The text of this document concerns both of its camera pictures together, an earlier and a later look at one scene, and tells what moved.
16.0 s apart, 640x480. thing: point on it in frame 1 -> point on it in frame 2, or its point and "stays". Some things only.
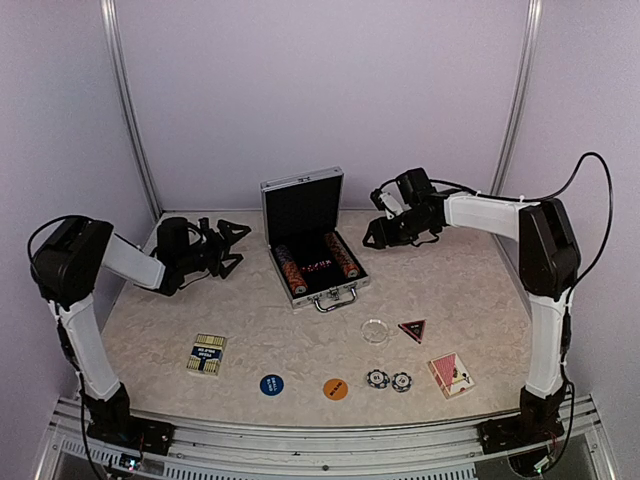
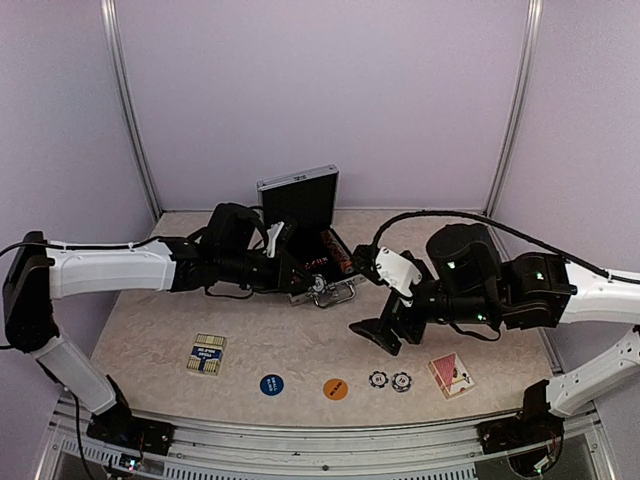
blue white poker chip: x=401 y=382 stays
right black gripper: x=383 y=237 -> x=379 y=331
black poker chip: x=377 y=379 stays
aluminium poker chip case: x=301 y=217 stays
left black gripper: x=229 y=239 -> x=281 y=281
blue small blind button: x=271 y=384 stays
